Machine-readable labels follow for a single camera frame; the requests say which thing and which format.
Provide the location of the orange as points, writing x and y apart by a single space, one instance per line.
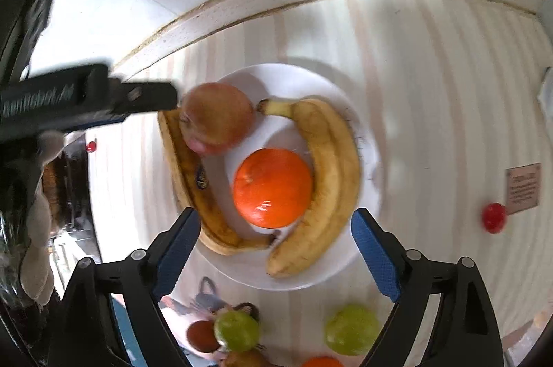
322 362
272 185

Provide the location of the person's left forearm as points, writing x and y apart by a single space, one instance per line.
36 220

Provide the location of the striped table mat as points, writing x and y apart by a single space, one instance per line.
432 90

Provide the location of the yellow banana with sticker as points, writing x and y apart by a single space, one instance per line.
179 159

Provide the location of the white plate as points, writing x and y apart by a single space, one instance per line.
293 84

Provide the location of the small green apple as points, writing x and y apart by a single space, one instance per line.
236 330

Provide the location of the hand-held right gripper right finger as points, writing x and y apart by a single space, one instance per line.
376 254

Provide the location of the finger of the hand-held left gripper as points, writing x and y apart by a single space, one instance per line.
142 95

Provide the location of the brown mat label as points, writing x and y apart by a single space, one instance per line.
522 187

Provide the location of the folded white cloth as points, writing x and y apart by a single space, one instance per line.
548 90

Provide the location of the large green apple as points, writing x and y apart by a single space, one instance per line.
352 330

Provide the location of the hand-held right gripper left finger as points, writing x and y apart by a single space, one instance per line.
177 259

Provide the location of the dark red fruit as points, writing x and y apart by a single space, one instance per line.
201 336

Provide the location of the red apple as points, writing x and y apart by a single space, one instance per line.
216 116

